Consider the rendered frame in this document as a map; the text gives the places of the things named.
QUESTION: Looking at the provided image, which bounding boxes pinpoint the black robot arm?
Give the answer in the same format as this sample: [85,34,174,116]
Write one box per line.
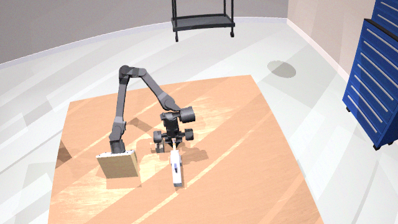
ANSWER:
[108,65,195,154]

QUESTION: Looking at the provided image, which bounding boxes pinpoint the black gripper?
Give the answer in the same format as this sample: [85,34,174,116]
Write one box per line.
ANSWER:
[153,125,194,148]

